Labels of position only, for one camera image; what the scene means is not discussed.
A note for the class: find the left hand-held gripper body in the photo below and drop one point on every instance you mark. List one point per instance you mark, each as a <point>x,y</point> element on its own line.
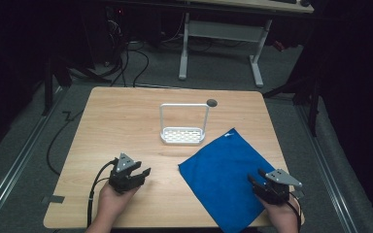
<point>123,179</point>

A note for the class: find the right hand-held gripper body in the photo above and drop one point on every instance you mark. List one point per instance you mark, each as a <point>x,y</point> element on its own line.
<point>277,189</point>

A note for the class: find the blue cloth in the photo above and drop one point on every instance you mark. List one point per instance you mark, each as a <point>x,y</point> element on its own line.
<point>220,181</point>

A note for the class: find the person's right hand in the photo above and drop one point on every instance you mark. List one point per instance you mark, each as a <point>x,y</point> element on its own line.
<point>283,213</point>

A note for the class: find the person's left hand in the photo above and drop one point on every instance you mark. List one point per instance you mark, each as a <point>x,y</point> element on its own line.
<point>111,204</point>

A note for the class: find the grey tape strip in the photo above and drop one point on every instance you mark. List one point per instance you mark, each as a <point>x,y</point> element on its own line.
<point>54,199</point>

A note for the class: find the grey round table grommet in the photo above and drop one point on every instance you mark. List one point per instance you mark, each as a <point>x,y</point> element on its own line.
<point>211,103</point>

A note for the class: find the black metal stand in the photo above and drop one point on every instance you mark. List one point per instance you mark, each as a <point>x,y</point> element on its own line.
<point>312,97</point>
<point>49,87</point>

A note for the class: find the white-legged background desk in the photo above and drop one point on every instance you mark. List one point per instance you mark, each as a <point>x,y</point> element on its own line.
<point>223,30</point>

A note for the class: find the dark keyboard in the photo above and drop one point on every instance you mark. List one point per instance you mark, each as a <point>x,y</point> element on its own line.
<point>284,1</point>

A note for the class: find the dark computer mouse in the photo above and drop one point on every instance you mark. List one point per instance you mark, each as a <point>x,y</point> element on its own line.
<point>305,3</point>

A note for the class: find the metal floor rail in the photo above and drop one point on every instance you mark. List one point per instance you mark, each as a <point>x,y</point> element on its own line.
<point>16,168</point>
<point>325,168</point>

